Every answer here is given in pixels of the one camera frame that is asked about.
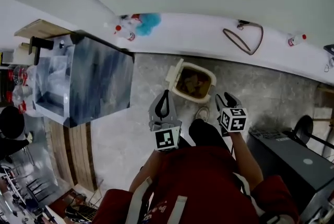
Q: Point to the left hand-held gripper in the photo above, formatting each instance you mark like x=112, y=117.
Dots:
x=165, y=139

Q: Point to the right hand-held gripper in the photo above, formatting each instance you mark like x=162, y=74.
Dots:
x=235, y=119

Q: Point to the cream pedal trash bin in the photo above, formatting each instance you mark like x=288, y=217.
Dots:
x=174, y=74

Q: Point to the person's right forearm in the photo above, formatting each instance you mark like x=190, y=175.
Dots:
x=245, y=160

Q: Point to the person's left forearm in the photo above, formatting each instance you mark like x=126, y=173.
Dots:
x=148, y=168

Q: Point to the person's right shoe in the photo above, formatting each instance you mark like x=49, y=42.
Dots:
x=202, y=113

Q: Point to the person's left leg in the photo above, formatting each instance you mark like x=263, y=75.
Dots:
x=185, y=143

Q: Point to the person's leg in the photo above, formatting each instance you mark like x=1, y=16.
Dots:
x=206, y=134
x=185, y=143

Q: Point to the person's right leg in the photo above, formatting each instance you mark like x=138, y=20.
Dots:
x=206, y=134

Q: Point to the brown paper waste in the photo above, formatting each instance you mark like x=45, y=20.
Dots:
x=193, y=82

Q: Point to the brown belt loop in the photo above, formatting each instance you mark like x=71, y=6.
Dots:
x=238, y=41

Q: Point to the black round-base stand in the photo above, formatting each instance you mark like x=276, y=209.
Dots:
x=304, y=129

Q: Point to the person's red shirt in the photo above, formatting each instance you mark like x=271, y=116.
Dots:
x=203, y=186

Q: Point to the black cabinet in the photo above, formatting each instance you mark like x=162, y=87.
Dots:
x=287, y=160

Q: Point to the clear bottle with red cap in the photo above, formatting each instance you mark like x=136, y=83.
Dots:
x=126, y=33
x=133, y=19

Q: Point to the blue cloth with spray bottles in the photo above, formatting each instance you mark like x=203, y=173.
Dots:
x=148, y=24

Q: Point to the white bottle with red cap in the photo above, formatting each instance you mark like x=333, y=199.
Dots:
x=296, y=40

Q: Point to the wooden slat platform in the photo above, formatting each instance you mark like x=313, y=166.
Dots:
x=75, y=155

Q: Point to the wooden stool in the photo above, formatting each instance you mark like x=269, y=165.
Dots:
x=326, y=92

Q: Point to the wooden board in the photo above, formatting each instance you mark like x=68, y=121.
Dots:
x=39, y=28

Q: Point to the white foam box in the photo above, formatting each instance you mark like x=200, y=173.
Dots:
x=23, y=53

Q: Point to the black shelf rack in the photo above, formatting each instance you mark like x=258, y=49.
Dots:
x=4, y=87

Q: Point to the black L-shaped bracket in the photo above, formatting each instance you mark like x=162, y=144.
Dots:
x=41, y=44

